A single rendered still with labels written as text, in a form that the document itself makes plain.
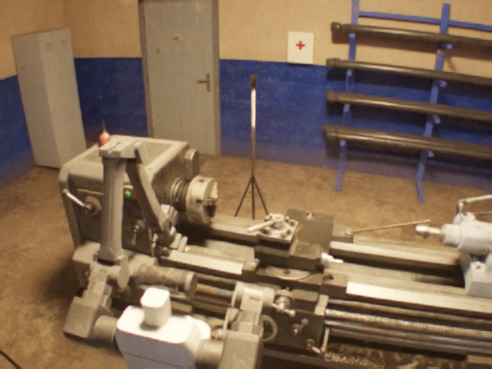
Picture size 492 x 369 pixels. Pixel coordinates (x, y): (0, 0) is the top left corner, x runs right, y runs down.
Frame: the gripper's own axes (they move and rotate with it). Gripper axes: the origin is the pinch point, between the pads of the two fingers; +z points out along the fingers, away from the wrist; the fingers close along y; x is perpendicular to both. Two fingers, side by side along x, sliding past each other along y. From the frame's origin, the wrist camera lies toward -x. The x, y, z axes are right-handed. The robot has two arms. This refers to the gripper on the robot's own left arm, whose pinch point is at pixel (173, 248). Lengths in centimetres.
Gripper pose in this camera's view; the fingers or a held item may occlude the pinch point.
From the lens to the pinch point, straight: 173.2
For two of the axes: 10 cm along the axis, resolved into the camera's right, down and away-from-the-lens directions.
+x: -1.9, 8.3, -5.2
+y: -9.8, -1.0, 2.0
